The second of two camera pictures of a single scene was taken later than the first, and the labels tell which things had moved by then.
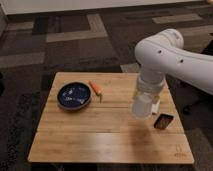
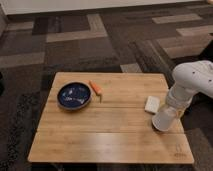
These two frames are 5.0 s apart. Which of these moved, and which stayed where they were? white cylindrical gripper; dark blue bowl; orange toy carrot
Moved: white cylindrical gripper
Stayed: orange toy carrot; dark blue bowl
